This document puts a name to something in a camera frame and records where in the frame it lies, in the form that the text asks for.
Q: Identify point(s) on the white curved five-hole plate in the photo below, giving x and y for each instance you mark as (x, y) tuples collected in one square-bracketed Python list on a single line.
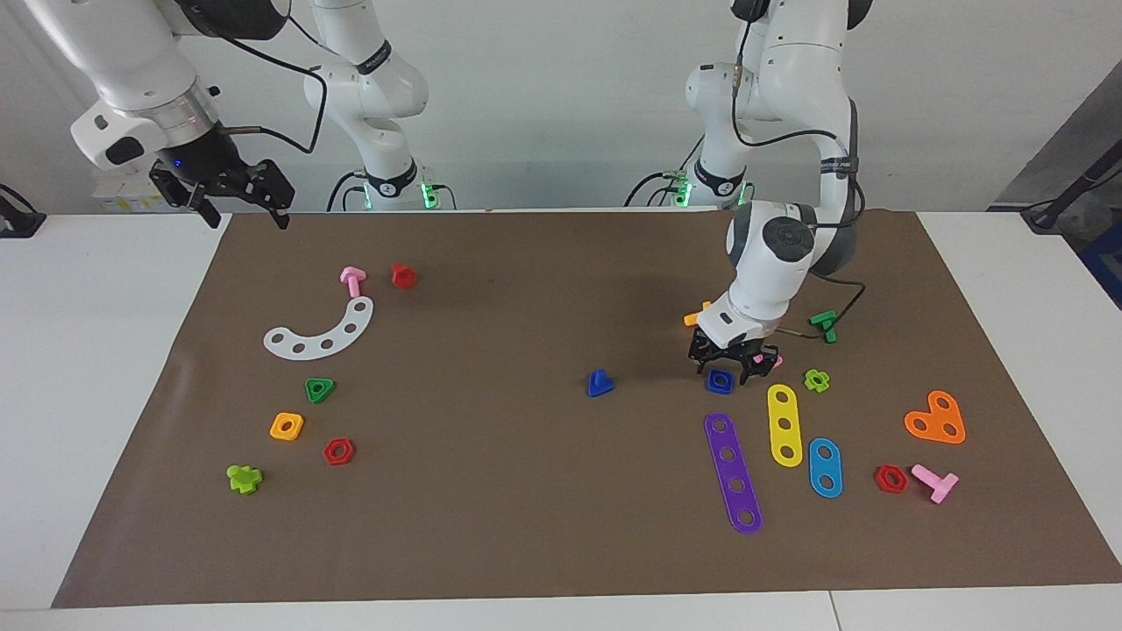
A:
[(313, 347)]

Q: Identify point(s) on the dark green plastic screw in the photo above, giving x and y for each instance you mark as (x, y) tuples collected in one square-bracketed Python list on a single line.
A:
[(824, 322)]

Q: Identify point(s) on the red hexagonal plastic nut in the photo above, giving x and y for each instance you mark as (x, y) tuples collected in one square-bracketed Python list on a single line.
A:
[(879, 479), (329, 452)]

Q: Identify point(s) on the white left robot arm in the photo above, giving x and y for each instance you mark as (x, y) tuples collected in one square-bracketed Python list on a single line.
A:
[(798, 88)]

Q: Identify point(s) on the black clamp mount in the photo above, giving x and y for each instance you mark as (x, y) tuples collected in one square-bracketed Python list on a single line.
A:
[(17, 219)]

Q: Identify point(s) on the pink square plastic nut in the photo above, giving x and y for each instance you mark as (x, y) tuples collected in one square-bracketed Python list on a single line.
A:
[(776, 359)]

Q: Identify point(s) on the yellow three-hole plastic plate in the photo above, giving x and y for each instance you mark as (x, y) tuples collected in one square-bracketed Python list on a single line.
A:
[(784, 412)]

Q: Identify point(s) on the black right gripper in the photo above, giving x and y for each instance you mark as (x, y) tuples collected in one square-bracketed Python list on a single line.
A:
[(215, 171)]

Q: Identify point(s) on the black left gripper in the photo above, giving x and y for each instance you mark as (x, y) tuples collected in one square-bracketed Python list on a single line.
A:
[(736, 355)]

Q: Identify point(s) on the orange angled plastic plate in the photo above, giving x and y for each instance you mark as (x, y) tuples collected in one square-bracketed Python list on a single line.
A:
[(934, 421)]

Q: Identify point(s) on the brown table mat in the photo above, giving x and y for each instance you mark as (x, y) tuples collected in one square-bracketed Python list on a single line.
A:
[(526, 491)]

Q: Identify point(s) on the blue two-hole plastic plate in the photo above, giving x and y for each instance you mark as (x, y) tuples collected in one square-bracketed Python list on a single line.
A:
[(825, 467)]

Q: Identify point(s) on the black pole stand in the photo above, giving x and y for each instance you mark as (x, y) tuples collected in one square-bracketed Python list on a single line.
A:
[(1052, 210)]

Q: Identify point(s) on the blue square plastic nut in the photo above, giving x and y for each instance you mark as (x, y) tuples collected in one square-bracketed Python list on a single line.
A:
[(712, 386)]

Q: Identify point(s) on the blue object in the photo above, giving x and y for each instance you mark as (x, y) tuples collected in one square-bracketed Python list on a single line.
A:
[(1106, 263)]

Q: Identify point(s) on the green triangular plastic nut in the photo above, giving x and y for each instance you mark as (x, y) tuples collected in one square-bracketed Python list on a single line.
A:
[(317, 397)]

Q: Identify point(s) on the blue triangle-head plastic screw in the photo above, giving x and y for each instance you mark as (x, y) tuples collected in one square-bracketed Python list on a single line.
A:
[(599, 386)]

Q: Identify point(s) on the white box with yellow label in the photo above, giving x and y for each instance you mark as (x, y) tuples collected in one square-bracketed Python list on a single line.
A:
[(123, 197)]

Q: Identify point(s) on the orange plastic screw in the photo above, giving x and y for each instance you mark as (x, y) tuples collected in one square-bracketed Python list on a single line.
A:
[(691, 319)]

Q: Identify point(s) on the grey slanted board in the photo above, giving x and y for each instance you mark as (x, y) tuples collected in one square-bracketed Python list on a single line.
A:
[(1069, 140)]

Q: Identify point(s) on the pink plastic screw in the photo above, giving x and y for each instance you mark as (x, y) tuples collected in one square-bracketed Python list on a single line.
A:
[(352, 282), (929, 478)]

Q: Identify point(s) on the lime cross-shaped plastic nut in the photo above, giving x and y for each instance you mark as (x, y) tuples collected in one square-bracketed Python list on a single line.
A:
[(808, 379)]

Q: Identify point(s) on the purple four-hole plastic plate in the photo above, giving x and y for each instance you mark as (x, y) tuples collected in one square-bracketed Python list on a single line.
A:
[(732, 470)]

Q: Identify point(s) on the red hexagon-head plastic screw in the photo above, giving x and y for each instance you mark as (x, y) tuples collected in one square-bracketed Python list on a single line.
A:
[(403, 277)]

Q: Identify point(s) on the lime cross-head plastic screw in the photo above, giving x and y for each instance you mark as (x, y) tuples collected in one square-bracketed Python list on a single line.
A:
[(243, 479)]

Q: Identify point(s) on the orange square plastic nut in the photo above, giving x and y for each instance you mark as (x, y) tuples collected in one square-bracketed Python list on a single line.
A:
[(275, 429)]

